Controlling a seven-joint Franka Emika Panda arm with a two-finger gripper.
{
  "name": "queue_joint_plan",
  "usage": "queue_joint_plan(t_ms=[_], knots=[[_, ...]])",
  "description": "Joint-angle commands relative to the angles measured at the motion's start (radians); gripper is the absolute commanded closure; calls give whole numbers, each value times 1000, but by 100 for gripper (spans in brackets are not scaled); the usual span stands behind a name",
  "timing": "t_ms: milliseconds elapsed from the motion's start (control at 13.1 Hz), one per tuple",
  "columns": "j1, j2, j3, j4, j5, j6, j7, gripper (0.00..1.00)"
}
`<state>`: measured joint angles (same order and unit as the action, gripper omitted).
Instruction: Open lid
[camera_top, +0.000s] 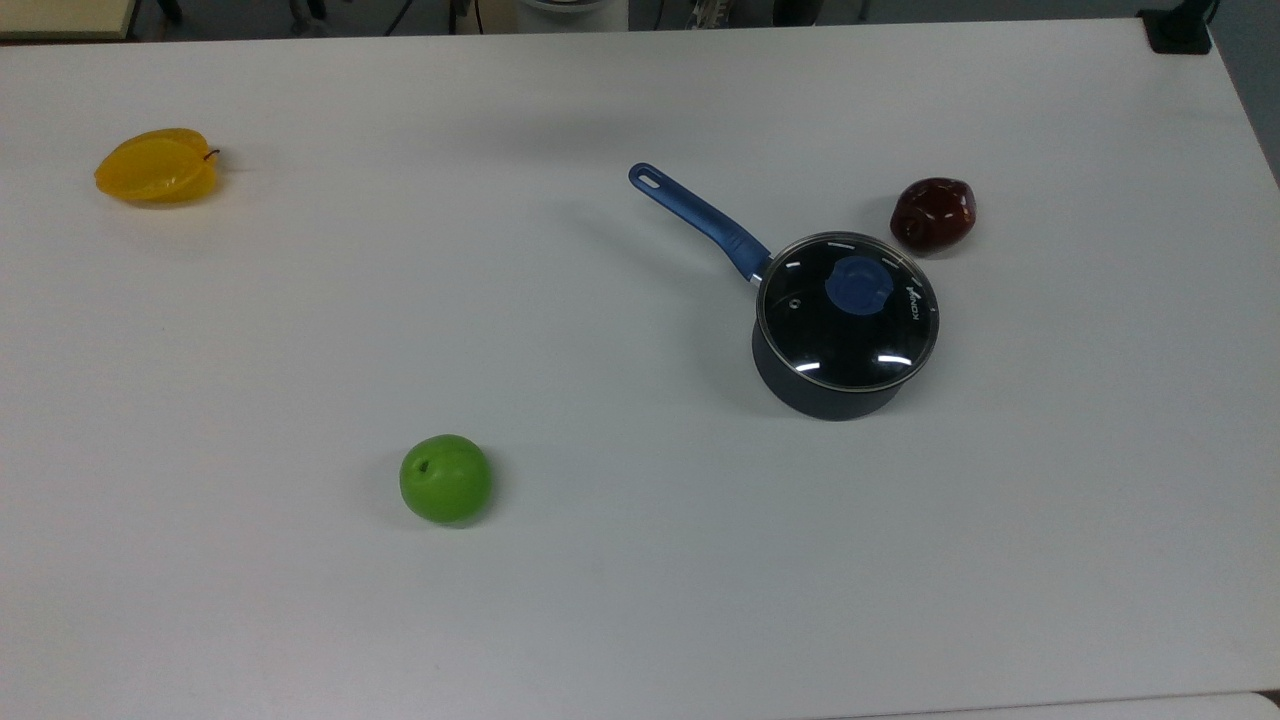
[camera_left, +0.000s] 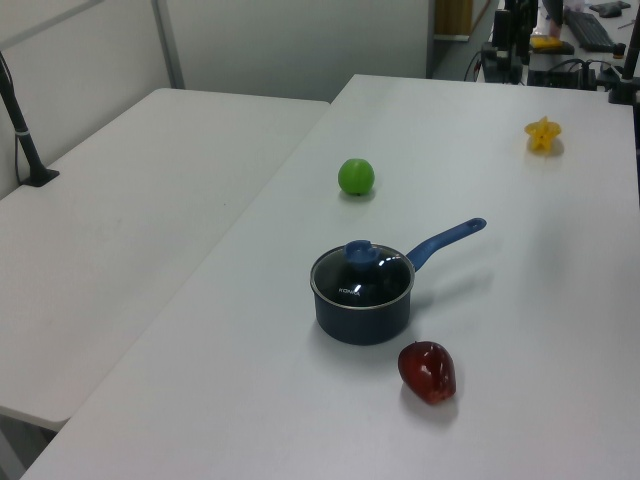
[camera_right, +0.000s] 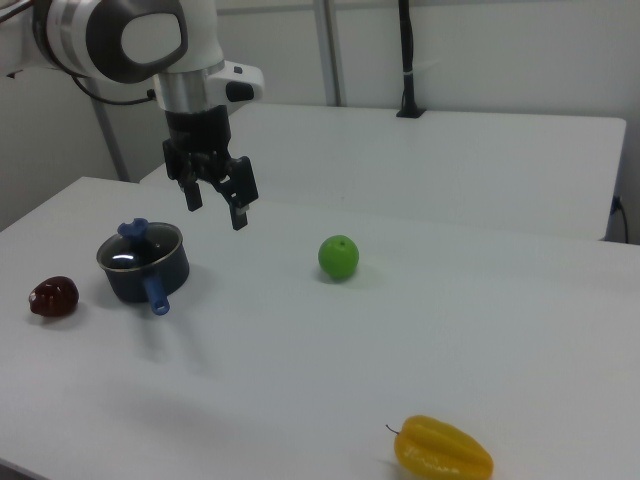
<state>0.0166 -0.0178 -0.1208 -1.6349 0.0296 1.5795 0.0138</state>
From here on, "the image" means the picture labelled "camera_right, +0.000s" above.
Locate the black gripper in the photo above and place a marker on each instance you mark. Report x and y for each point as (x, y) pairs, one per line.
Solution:
(197, 132)

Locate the glass lid with blue knob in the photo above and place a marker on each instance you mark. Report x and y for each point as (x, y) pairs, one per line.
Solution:
(132, 230)

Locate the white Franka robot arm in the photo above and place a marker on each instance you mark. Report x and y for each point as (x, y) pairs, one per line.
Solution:
(200, 30)

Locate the dark blue saucepan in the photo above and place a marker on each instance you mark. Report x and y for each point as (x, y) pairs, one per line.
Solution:
(170, 280)

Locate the green toy apple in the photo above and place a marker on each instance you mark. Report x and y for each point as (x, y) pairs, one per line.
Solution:
(339, 257)

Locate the dark red toy fruit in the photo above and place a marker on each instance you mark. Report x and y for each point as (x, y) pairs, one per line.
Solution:
(52, 297)

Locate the yellow toy starfruit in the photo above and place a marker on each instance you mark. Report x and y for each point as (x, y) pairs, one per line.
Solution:
(440, 450)

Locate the metal partition post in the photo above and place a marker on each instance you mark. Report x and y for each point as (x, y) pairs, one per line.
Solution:
(335, 50)

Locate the black camera pole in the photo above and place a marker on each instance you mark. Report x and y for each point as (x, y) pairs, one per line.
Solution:
(407, 50)

